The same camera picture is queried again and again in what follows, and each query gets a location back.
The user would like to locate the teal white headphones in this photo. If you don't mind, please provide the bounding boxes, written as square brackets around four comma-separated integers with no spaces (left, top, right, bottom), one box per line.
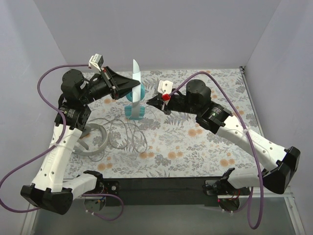
[124,59,145,120]

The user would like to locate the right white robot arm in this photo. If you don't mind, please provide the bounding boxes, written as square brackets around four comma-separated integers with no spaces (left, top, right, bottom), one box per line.
[147,79,300,195]

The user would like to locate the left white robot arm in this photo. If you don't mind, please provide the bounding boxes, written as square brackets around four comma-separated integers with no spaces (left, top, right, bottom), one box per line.
[21,65,141,215]

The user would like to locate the floral table mat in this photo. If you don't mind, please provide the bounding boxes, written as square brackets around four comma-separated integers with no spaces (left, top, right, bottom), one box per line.
[64,69,262,179]

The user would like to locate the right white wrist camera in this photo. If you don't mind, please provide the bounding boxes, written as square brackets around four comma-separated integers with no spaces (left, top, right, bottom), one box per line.
[157,80,173,101]

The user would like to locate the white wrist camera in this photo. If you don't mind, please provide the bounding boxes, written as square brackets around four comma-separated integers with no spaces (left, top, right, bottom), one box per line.
[157,80,173,101]
[88,53,104,72]

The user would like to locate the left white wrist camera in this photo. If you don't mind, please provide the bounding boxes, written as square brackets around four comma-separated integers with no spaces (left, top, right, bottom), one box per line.
[88,53,104,72]

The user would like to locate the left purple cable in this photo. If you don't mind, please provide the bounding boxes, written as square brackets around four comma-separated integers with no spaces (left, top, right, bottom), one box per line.
[0,63,124,222]

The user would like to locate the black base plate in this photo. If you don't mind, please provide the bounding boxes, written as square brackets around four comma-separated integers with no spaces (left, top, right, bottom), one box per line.
[75,176,250,209]

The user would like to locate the aluminium frame rail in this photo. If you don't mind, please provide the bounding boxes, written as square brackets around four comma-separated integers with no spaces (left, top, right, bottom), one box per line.
[21,188,82,235]

